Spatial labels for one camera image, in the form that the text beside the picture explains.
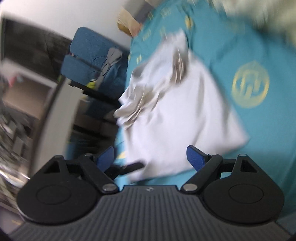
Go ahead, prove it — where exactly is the white t-shirt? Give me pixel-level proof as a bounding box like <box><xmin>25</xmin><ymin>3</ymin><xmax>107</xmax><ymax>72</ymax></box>
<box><xmin>114</xmin><ymin>30</ymin><xmax>249</xmax><ymax>182</ymax></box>

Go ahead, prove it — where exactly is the white desk with dark top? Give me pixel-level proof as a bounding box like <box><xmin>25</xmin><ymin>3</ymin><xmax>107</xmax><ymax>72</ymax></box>
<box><xmin>28</xmin><ymin>77</ymin><xmax>82</xmax><ymax>177</ymax></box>

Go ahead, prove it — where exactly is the yellow green plush toy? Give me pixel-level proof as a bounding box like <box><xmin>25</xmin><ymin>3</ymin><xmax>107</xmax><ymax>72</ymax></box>
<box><xmin>86</xmin><ymin>80</ymin><xmax>96</xmax><ymax>90</ymax></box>

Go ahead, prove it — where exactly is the blue covered chair front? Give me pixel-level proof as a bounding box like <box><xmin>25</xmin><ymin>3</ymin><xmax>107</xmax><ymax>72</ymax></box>
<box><xmin>61</xmin><ymin>55</ymin><xmax>128</xmax><ymax>99</ymax></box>

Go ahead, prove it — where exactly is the blue covered chair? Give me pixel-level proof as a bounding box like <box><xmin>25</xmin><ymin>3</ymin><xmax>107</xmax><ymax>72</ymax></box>
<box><xmin>61</xmin><ymin>55</ymin><xmax>128</xmax><ymax>99</ymax></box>
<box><xmin>69</xmin><ymin>27</ymin><xmax>128</xmax><ymax>67</ymax></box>

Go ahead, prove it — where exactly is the brown cardboard box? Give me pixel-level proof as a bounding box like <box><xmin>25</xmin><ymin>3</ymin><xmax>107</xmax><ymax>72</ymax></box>
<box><xmin>2</xmin><ymin>76</ymin><xmax>54</xmax><ymax>120</ymax></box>

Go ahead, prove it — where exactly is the grey cloth on chair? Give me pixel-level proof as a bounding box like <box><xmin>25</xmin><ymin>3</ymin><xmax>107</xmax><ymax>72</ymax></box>
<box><xmin>95</xmin><ymin>48</ymin><xmax>122</xmax><ymax>90</ymax></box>

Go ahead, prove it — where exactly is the blue covered chair rear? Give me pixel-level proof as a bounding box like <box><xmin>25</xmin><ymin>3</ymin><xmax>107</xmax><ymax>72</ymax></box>
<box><xmin>69</xmin><ymin>27</ymin><xmax>128</xmax><ymax>67</ymax></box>

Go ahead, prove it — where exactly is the dark window with curtain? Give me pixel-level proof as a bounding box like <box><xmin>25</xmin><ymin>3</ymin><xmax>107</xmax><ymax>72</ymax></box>
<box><xmin>1</xmin><ymin>18</ymin><xmax>71</xmax><ymax>82</ymax></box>

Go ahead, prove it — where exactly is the checkered beige grey pillow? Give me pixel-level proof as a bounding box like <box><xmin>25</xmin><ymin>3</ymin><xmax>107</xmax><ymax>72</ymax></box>
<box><xmin>117</xmin><ymin>0</ymin><xmax>162</xmax><ymax>38</ymax></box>

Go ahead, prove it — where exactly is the green fleece blanket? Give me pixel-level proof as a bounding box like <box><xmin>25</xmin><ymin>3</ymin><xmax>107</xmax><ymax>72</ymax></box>
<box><xmin>209</xmin><ymin>0</ymin><xmax>295</xmax><ymax>45</ymax></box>

